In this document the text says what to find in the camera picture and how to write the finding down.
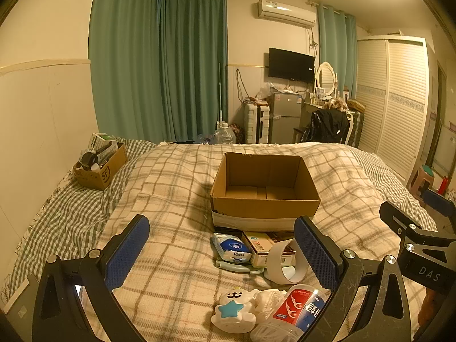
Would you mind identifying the person's right hand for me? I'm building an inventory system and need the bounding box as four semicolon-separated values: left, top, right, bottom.
418;288;439;332

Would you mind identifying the white air conditioner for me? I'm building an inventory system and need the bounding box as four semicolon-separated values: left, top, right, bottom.
256;0;317;28

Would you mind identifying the light blue plastic hook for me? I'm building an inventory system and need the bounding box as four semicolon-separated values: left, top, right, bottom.
215;258;266;275

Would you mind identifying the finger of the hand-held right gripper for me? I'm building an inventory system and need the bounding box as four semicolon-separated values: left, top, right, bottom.
379;202;423;236
423;190;456;219

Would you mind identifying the large cardboard box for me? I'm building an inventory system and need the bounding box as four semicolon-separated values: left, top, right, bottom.
209;152;322;232

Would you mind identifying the green checked bedsheet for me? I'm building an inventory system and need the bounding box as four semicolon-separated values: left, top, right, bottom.
0;138;157;305

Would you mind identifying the grey mini fridge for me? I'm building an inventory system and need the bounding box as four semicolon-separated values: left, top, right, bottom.
269;93;303;144

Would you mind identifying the green white carton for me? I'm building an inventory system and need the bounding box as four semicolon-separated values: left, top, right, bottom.
89;133;118;150

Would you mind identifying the green corner curtain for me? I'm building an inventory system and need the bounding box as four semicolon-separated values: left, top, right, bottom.
158;0;229;144

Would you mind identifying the white lace cloth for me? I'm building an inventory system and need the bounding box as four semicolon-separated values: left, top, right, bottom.
255;290;287;323

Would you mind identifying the plastic bottle red blue label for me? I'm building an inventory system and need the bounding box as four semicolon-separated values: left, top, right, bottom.
249;284;328;342

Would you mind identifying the wide green curtain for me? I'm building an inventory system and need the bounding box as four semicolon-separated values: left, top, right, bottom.
88;0;162;142

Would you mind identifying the white tape roll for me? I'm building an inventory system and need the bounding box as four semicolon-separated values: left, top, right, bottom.
264;239;314;283

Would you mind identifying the white mop pole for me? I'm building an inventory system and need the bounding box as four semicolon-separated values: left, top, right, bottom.
217;62;225;126

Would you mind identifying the small cardboard box with clutter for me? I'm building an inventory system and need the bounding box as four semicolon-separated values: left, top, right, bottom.
72;142;128;191

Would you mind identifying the black wall television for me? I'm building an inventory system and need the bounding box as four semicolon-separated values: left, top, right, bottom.
268;47;315;83

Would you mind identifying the narrow green curtain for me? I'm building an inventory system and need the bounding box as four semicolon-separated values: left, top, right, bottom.
317;5;357;101

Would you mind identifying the white bear toy blue star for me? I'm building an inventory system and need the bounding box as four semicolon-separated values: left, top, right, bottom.
211;288;262;333

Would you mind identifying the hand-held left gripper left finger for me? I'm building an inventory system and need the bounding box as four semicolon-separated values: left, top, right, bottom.
32;214;150;342

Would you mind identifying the blue white tissue pack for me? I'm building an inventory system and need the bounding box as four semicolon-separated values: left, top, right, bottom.
210;233;254;262

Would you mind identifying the plastic stool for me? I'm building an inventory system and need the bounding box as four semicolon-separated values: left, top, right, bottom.
409;165;435;197

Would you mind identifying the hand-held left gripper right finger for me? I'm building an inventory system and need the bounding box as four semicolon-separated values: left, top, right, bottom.
294;215;412;342

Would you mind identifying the clear water jug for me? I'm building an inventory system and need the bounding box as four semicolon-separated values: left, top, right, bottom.
214;123;237;145

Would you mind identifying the white oval vanity mirror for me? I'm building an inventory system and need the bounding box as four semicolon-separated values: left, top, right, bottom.
315;62;337;97

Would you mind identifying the beige plaid blanket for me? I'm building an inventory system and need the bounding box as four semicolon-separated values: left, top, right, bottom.
71;142;439;342

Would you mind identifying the white louvered wardrobe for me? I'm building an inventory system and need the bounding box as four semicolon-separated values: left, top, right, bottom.
355;36;432;183

